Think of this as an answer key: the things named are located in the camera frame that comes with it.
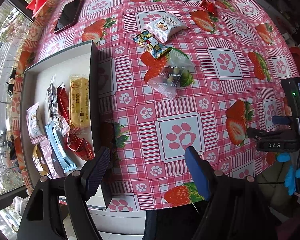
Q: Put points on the small red candy packet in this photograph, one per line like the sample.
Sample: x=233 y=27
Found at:
x=208 y=7

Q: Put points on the colourful cartoon snack packet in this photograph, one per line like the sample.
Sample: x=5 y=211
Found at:
x=151 y=44

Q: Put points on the strawberry print pink tablecloth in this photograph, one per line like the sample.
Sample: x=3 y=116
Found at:
x=165 y=117

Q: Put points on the small clear snack packet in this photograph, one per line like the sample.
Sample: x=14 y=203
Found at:
x=60 y=127

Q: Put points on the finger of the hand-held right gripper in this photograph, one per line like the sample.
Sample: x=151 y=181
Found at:
x=281 y=120
x=260 y=133

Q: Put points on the brown yellow snack packet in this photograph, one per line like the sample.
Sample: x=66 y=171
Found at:
x=38 y=161

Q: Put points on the grey cardboard box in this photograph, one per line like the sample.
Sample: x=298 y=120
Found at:
x=37 y=85

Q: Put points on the red foil snack packet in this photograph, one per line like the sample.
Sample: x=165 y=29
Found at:
x=80 y=147

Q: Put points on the dark red snack packet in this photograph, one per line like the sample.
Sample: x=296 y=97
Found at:
x=63 y=102

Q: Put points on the clear mixed nut packet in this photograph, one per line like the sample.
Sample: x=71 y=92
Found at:
x=173 y=73

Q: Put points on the black smartphone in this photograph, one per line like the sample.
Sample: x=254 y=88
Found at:
x=68 y=15

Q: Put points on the red stool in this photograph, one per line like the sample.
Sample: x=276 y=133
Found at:
x=298 y=58

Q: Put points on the pink striped snack packet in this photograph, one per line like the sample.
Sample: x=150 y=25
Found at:
x=50 y=160

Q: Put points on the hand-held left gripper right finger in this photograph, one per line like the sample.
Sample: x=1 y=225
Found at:
x=197 y=172

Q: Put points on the yellow cake packet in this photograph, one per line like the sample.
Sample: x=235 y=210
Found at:
x=79 y=102

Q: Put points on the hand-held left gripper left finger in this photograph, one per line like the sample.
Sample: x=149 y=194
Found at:
x=97 y=172

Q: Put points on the pink white snack packet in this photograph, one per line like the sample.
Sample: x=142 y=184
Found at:
x=35 y=123

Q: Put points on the light blue snack packet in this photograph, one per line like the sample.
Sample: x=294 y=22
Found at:
x=60 y=150

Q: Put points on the silver snack packet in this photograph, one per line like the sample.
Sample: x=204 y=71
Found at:
x=52 y=97

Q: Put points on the red plastic container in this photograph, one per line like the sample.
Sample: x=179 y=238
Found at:
x=38 y=1

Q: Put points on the white grey cookie packet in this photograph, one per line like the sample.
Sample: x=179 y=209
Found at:
x=166 y=27

